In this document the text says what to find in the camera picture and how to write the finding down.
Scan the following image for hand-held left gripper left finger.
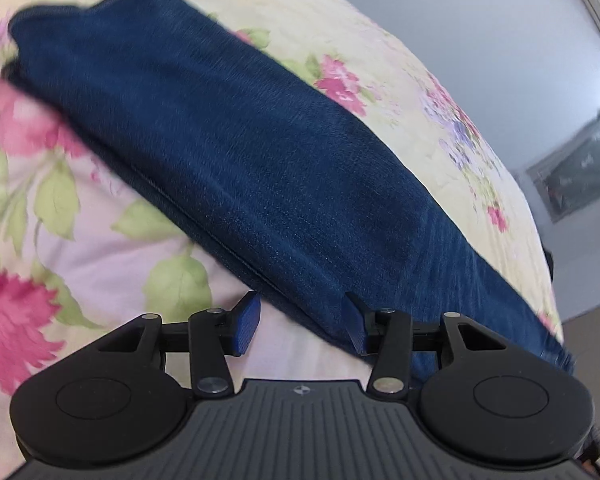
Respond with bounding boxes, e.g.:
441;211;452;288
94;290;262;400

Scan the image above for framed wall picture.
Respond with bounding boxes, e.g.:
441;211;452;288
525;108;600;225

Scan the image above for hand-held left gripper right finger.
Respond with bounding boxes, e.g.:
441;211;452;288
343;292;510;396

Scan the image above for blue denim pants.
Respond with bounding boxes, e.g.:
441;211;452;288
6;0;577;376

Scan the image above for floral bed blanket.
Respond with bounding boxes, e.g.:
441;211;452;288
0;0;565;476

